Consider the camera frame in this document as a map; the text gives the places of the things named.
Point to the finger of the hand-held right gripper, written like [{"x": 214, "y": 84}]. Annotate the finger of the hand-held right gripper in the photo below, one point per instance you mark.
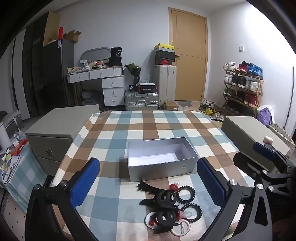
[
  {"x": 244, "y": 161},
  {"x": 263, "y": 149}
]

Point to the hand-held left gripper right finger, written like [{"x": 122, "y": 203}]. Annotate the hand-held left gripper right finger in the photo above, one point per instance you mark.
[{"x": 211, "y": 183}]

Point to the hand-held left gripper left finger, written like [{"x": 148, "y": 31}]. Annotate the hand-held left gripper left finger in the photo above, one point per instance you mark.
[{"x": 85, "y": 183}]

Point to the red toothed strip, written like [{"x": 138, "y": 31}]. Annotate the red toothed strip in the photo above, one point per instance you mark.
[{"x": 172, "y": 187}]

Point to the silver cardboard box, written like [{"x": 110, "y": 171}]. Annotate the silver cardboard box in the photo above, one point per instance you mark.
[{"x": 161, "y": 169}]

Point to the small beige round object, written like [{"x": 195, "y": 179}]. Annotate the small beige round object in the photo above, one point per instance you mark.
[{"x": 268, "y": 139}]

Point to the wicker basket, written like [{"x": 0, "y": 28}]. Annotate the wicker basket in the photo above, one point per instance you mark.
[{"x": 283, "y": 135}]

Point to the grey drawer cabinet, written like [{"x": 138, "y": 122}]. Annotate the grey drawer cabinet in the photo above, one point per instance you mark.
[
  {"x": 242, "y": 132},
  {"x": 53, "y": 141}
]

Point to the purple bag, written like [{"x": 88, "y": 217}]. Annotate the purple bag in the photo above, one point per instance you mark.
[{"x": 263, "y": 115}]

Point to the white round disc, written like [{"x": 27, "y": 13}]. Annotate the white round disc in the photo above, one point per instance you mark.
[
  {"x": 149, "y": 219},
  {"x": 182, "y": 230}
]

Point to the yellow shoes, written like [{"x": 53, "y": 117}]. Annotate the yellow shoes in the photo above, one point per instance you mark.
[{"x": 209, "y": 111}]

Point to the blue checked side table cloth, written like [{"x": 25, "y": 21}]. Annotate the blue checked side table cloth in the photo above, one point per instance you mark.
[{"x": 25, "y": 171}]

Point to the black curved pole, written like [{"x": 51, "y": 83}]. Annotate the black curved pole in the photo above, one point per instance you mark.
[{"x": 291, "y": 92}]

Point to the pile of loose shoes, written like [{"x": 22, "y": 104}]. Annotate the pile of loose shoes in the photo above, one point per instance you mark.
[{"x": 208, "y": 103}]

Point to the wooden shoe rack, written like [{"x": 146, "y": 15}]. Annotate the wooden shoe rack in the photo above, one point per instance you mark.
[{"x": 260, "y": 81}]

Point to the rows of assorted sneakers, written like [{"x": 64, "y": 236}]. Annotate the rows of assorted sneakers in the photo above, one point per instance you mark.
[{"x": 242, "y": 81}]

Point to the checked tablecloth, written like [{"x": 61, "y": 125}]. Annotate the checked tablecloth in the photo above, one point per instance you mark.
[{"x": 143, "y": 129}]

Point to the pile of small colourful clutter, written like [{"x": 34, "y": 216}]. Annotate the pile of small colourful clutter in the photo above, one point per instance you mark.
[{"x": 13, "y": 148}]

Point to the white pegboard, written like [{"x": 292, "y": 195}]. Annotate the white pegboard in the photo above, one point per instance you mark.
[{"x": 13, "y": 220}]

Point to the grey clothes heap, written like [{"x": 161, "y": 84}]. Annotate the grey clothes heap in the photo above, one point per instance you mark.
[{"x": 91, "y": 97}]

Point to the closed brown cardboard box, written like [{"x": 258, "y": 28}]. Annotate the closed brown cardboard box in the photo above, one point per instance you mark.
[{"x": 171, "y": 106}]

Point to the white cylinder appliance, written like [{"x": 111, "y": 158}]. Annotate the white cylinder appliance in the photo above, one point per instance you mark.
[{"x": 4, "y": 136}]

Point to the grey storage basket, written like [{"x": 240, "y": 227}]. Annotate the grey storage basket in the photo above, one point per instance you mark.
[{"x": 12, "y": 122}]

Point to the silver aluminium suitcase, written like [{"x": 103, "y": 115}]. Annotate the silver aluminium suitcase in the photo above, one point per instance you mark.
[{"x": 141, "y": 100}]

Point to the white vanity desk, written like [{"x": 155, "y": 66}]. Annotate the white vanity desk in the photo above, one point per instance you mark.
[{"x": 112, "y": 84}]

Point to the wooden door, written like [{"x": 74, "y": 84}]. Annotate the wooden door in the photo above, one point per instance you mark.
[{"x": 189, "y": 74}]

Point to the small black box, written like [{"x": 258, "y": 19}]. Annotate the small black box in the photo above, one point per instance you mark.
[{"x": 132, "y": 87}]

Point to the white upright suitcase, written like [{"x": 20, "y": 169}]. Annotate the white upright suitcase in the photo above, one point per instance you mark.
[{"x": 165, "y": 85}]

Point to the dark grey refrigerator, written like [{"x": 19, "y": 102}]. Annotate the dark grey refrigerator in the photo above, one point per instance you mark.
[{"x": 56, "y": 74}]

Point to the black and red box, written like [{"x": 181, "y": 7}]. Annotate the black and red box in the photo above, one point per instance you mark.
[{"x": 146, "y": 88}]

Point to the pile of desk clutter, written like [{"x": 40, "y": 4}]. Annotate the pile of desk clutter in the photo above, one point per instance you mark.
[{"x": 92, "y": 64}]

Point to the clear plastic bag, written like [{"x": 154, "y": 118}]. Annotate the clear plastic bag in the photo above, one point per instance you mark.
[{"x": 145, "y": 78}]

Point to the black wrapped flower bouquet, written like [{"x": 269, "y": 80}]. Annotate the black wrapped flower bouquet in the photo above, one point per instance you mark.
[{"x": 134, "y": 69}]

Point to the black wardrobe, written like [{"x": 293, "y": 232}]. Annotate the black wardrobe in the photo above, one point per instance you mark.
[{"x": 32, "y": 69}]

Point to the black shoe box red logo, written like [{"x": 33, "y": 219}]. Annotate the black shoe box red logo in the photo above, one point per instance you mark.
[{"x": 164, "y": 61}]

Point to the black paper bag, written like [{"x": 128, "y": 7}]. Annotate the black paper bag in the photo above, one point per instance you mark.
[{"x": 115, "y": 58}]

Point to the arched grey mirror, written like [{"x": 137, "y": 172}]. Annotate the arched grey mirror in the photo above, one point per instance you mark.
[{"x": 94, "y": 54}]

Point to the yellow lid shoe box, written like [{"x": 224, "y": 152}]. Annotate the yellow lid shoe box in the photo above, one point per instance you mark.
[{"x": 164, "y": 47}]

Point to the open cardboard box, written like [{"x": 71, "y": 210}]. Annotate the open cardboard box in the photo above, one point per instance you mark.
[{"x": 71, "y": 36}]

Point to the red packet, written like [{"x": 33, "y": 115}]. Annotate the red packet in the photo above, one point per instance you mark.
[{"x": 60, "y": 33}]

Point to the flat cardboard sheet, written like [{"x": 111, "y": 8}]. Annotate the flat cardboard sheet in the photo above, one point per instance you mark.
[{"x": 51, "y": 27}]

